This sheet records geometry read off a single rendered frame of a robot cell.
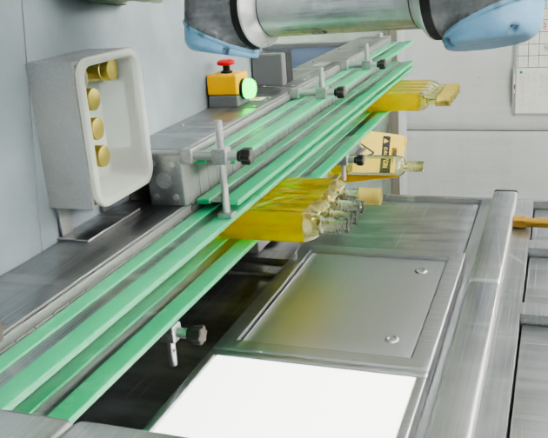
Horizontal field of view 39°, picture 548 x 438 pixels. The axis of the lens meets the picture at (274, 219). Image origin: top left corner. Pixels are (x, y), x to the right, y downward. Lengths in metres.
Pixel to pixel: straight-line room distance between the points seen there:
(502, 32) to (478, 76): 6.28
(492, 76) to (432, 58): 0.56
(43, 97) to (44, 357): 0.42
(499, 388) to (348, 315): 0.30
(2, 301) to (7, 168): 0.21
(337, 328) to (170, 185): 0.37
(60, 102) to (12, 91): 0.07
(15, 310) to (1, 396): 0.18
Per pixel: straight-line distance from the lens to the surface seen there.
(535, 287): 1.54
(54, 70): 1.16
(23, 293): 1.07
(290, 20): 1.10
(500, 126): 7.30
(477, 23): 0.95
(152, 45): 1.51
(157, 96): 1.52
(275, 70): 1.94
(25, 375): 0.89
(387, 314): 1.32
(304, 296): 1.40
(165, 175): 1.32
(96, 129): 1.22
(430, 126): 7.36
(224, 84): 1.69
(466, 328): 1.28
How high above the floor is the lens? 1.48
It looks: 20 degrees down
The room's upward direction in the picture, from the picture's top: 93 degrees clockwise
